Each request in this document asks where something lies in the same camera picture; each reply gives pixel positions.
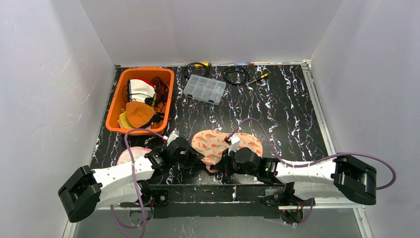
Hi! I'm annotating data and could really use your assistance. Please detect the floral pink fabric pouch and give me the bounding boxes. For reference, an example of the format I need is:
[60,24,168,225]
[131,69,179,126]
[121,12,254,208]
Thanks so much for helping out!
[191,130,263,173]

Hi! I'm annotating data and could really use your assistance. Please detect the white mesh laundry bag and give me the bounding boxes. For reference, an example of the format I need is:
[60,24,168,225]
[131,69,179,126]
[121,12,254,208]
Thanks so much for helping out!
[116,147,152,166]

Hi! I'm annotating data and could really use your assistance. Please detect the orange bra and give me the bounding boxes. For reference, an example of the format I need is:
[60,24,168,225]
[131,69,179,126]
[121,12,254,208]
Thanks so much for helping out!
[126,101,164,129]

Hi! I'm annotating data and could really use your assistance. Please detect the white bra black straps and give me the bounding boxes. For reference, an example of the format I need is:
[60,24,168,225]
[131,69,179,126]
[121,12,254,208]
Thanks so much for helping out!
[126,78,157,104]

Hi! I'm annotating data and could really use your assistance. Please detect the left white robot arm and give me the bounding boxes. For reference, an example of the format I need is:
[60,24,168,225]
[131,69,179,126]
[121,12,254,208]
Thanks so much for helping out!
[58,137,205,223]

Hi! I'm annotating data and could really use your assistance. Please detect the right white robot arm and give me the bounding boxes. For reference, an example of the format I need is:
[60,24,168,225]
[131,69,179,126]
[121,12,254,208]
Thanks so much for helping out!
[211,148,376,205]

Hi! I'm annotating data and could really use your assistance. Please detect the dark maroon bra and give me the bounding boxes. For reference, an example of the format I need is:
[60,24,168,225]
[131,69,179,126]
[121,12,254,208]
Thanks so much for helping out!
[151,76,169,113]

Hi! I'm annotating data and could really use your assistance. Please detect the yellow bra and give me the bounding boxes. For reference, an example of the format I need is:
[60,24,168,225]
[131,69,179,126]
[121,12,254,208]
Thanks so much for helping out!
[118,110,133,129]

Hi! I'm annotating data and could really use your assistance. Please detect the orange plastic bin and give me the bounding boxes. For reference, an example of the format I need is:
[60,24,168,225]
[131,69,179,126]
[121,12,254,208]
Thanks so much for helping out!
[105,67,175,135]

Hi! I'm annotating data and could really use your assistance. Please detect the clear plastic screw box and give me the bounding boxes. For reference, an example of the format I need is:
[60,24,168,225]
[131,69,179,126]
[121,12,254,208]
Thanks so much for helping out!
[183,75,226,105]

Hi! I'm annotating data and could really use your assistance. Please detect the red garment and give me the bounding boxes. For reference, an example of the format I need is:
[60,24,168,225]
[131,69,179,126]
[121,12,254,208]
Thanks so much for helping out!
[141,79,156,87]

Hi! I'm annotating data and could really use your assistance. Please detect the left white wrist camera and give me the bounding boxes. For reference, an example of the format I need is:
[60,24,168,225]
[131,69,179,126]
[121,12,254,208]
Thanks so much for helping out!
[163,130,179,145]

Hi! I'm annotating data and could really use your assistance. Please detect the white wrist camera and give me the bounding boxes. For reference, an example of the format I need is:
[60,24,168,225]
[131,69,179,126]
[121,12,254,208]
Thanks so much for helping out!
[163,130,179,145]
[225,134,241,154]

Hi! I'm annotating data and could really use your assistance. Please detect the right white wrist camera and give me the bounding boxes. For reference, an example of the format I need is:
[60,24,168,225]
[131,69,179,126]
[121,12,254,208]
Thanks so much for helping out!
[225,134,241,154]

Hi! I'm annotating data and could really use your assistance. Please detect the black coiled cable left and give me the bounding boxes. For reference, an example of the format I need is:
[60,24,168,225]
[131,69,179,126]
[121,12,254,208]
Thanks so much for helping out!
[183,62,211,79]

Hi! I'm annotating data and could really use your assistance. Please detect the black coiled cable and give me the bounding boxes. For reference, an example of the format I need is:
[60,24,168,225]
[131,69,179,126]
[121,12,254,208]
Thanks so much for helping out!
[222,66,250,86]
[183,62,211,79]

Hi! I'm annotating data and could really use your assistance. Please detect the yellow handled screwdriver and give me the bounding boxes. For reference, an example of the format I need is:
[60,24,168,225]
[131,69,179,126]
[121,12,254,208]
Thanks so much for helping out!
[246,73,269,86]

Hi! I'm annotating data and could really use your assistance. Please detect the aluminium right rail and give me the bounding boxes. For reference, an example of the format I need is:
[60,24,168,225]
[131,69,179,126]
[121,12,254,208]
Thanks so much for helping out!
[301,59,373,238]

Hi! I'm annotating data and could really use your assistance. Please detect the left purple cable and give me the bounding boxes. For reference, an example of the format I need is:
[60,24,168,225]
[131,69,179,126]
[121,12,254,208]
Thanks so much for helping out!
[109,128,169,238]

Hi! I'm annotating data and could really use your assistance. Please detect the purple cable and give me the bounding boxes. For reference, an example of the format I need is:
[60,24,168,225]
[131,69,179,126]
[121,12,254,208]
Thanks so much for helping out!
[109,128,169,238]
[224,118,397,190]

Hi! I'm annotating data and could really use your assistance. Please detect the black coiled cable right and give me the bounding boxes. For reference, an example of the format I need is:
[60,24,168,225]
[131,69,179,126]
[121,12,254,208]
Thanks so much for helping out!
[222,66,250,86]

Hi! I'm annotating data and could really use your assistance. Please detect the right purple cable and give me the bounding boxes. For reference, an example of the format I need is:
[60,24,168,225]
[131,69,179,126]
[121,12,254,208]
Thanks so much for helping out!
[224,118,397,190]

